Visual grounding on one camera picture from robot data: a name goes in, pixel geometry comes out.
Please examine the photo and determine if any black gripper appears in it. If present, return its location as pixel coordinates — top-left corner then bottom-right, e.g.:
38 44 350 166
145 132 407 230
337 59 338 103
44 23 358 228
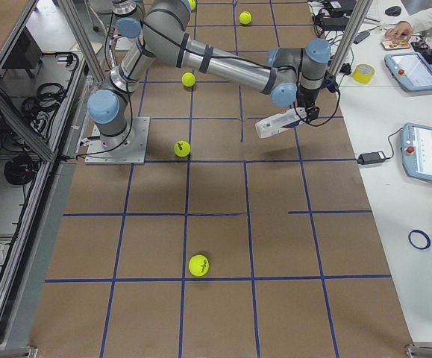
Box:
294 87 320 123

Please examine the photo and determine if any clear tennis ball can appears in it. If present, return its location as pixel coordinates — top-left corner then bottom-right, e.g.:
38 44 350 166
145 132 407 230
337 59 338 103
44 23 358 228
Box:
255 108 301 139

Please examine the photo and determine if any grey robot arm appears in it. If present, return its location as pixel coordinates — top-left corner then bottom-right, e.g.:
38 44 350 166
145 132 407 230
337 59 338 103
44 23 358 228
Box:
87 1 331 152

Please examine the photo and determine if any tennis ball lower right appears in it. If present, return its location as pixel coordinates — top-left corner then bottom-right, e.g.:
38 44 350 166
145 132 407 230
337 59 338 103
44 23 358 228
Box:
239 11 252 25

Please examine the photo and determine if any tennis ball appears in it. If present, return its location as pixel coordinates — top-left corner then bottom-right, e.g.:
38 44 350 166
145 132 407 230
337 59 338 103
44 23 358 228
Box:
239 11 252 25
188 254 210 277
173 140 191 158
181 72 196 88

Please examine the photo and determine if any tennis ball centre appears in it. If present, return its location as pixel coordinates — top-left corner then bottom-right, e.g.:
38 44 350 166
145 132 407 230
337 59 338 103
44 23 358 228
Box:
181 72 196 88

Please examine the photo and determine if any tennis ball upper left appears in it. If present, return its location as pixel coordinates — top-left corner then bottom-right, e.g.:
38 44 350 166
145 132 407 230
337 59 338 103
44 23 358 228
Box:
173 140 191 158

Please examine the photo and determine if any tennis ball lower left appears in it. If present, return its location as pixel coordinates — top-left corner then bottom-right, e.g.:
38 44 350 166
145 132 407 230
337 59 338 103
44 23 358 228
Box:
188 254 210 277

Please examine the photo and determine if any person's hand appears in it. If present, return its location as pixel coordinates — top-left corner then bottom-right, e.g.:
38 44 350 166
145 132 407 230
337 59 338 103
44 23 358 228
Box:
385 21 413 41

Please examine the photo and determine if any yellow tape roll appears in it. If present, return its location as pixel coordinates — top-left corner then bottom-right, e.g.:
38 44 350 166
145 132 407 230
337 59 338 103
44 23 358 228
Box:
352 63 375 84

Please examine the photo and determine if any black power brick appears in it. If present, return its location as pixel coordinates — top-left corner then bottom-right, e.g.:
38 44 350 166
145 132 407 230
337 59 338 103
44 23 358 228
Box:
357 151 386 165

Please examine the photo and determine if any black power adapter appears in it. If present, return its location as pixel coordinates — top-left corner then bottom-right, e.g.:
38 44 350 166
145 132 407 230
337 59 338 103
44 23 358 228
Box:
319 17 349 31

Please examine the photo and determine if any upper teach pendant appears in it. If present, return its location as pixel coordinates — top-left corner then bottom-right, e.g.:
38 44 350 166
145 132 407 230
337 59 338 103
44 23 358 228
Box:
384 52 432 92

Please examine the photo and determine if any teach pendant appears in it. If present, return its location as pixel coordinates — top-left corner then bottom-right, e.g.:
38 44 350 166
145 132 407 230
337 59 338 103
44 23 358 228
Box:
384 52 432 92
401 123 432 182

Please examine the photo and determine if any lower teach pendant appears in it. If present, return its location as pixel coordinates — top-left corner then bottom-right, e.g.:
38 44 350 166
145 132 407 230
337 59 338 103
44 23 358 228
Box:
401 123 432 182

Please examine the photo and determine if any black computer mouse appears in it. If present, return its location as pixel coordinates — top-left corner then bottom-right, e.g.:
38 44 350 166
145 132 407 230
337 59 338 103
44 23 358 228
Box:
384 6 401 17

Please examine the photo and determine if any aluminium frame post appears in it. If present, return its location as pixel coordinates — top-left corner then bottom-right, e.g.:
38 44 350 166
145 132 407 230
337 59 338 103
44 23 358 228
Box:
328 0 372 76

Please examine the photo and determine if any blue tape ring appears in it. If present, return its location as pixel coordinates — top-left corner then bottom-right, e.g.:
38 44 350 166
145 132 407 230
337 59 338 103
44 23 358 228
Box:
408 230 432 251

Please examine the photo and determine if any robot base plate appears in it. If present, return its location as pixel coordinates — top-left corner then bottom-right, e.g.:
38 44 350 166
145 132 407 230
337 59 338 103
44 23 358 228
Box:
84 115 151 165

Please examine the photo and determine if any aluminium frame rack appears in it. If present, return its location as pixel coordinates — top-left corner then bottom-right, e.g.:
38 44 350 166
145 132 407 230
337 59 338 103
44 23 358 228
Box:
0 1 101 357

